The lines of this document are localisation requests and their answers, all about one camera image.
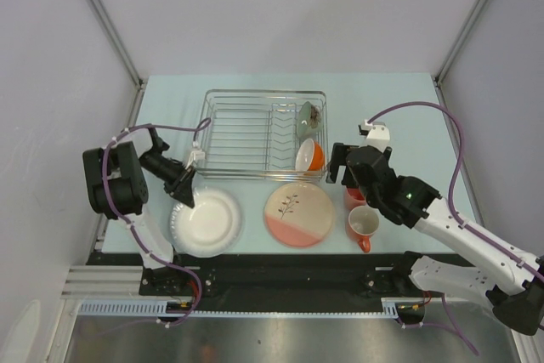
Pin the white slotted cable duct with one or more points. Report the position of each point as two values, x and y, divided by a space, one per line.
164 309

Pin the left aluminium frame post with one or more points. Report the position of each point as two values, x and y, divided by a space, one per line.
113 37

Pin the orange mug white inside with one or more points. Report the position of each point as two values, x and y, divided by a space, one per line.
362 223

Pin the metal wire dish rack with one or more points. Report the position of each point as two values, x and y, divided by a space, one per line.
253 135

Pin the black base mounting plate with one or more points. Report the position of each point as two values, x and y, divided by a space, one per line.
284 283

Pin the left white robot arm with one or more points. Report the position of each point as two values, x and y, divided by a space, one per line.
117 189

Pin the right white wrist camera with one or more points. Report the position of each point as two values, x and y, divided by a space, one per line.
375 135

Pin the green ceramic bowl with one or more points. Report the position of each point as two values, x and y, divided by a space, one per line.
309 121

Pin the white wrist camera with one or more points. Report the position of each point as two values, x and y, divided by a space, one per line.
194 156
375 135

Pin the aluminium frame post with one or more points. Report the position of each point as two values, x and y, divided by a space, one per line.
113 37
462 37

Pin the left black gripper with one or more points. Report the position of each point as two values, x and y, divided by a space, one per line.
181 187

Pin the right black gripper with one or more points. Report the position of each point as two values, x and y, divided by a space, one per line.
338 153

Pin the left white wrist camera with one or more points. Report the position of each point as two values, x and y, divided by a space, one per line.
194 156

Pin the white bowl orange outside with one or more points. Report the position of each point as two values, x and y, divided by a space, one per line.
310 156

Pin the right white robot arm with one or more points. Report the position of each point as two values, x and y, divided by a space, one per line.
501 277

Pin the white scalloped plate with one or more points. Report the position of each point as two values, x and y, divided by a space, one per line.
209 228

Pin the right aluminium frame post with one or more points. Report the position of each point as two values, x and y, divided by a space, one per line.
462 37

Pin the coral pink cup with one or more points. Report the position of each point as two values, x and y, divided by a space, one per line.
353 198

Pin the pink beige leaf plate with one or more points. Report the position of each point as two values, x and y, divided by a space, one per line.
299 215

